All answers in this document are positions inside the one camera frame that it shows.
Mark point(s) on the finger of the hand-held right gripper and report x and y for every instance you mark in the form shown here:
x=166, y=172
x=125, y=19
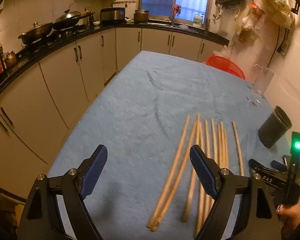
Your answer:
x=277, y=165
x=257, y=165

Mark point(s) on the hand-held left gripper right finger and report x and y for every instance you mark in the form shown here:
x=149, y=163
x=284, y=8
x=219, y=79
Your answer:
x=202, y=170

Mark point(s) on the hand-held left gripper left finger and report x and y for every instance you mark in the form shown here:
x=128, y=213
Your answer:
x=95, y=170

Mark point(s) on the bunch of wooden chopsticks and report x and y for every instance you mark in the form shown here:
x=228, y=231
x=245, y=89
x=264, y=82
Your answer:
x=222, y=150

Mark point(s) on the dark grey chopstick holder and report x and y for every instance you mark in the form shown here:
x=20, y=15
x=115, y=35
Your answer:
x=272, y=132

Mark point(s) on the person's right hand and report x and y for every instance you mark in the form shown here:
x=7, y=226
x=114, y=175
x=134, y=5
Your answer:
x=293, y=211

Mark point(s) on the small metal clips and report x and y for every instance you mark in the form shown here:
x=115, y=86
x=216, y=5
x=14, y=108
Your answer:
x=253, y=102

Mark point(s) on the blue tablecloth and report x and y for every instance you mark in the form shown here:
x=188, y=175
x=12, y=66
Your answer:
x=140, y=110

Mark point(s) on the clear glass mug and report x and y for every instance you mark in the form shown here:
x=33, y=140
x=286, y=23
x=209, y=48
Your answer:
x=263, y=80

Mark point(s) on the beige base cabinets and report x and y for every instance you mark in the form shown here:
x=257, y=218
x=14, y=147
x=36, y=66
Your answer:
x=57, y=75

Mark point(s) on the red plastic basin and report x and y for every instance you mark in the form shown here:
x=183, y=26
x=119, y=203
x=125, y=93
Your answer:
x=222, y=65

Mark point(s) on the black kitchen countertop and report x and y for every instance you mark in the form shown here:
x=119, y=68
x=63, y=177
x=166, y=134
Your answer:
x=215, y=37

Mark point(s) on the brown jar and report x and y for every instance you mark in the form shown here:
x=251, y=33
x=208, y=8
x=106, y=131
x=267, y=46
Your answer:
x=10, y=59

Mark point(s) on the gas stove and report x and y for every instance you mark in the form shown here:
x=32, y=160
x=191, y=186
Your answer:
x=65, y=32

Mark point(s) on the hanging plastic bags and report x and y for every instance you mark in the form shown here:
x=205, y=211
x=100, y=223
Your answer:
x=247, y=22

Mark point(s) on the dark pot with glass lid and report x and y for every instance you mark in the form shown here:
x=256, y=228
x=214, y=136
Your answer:
x=36, y=33

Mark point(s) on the green label detergent bottle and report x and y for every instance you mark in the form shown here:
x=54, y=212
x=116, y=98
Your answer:
x=198, y=21

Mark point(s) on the black wok with lid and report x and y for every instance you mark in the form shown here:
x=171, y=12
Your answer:
x=65, y=23

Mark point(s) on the metal faucet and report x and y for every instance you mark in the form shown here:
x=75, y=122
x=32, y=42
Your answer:
x=172, y=20

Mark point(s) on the silver rice cooker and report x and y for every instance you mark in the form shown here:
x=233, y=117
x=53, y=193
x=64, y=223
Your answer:
x=112, y=15

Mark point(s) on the brown cooking pot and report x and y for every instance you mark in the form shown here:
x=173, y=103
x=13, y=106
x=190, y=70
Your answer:
x=141, y=17

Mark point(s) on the plastic bag of flatbread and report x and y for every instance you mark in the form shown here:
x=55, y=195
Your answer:
x=277, y=5

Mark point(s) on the pink cloth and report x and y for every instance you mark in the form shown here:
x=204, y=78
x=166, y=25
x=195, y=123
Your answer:
x=176, y=8

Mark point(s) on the wall power strip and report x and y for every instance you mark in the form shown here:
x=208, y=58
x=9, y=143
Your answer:
x=283, y=46

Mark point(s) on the wall hook rail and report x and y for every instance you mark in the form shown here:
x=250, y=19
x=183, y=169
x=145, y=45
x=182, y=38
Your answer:
x=122, y=3

